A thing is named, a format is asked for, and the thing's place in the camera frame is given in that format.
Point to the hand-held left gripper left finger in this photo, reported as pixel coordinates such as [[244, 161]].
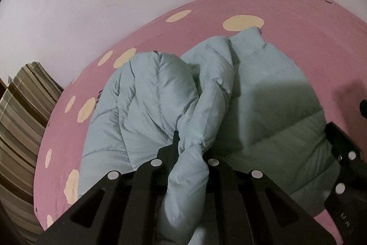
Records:
[[169, 153]]

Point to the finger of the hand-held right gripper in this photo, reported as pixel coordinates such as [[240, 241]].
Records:
[[347, 164], [363, 109]]

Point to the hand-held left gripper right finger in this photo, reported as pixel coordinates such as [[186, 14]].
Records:
[[220, 173]]

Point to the light blue puffer jacket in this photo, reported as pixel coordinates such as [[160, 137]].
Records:
[[160, 101]]

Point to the pink dotted bed sheet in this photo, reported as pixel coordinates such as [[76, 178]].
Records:
[[286, 12]]

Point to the striped pillow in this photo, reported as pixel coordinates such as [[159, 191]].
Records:
[[20, 153], [34, 84]]

